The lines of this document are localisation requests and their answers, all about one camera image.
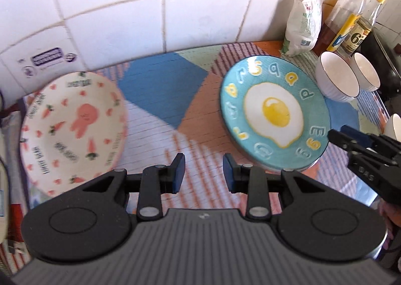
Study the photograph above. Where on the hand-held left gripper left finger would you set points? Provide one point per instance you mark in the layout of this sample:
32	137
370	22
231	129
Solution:
177	175

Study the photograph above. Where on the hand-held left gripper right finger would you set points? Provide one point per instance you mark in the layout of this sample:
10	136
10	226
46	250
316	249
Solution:
230	175

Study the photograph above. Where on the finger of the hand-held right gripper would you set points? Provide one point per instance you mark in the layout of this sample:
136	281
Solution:
357	136
343	142

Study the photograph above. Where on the white bowl dark rim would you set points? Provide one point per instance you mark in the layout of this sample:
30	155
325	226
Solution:
366	73
394	127
335	80

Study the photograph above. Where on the blue fried egg plate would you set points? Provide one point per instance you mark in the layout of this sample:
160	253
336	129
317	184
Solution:
272	109

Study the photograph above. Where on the white rabbit carrot plate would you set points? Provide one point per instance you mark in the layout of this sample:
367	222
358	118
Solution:
75	128

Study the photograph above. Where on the black wok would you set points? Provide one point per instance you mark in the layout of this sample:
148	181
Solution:
383	62

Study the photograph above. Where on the colourful patterned table mat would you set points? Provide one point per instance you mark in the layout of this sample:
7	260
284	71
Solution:
166	84

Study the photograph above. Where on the clear vinegar bottle yellow cap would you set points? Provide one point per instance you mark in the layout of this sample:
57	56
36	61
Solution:
360	33

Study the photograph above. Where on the oil bottle yellow label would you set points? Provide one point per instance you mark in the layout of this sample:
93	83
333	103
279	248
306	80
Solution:
340	19

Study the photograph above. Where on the white plastic bag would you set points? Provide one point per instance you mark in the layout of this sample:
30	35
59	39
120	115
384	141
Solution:
300	26

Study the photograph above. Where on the wall sticker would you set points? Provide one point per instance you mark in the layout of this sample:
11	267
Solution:
47	56

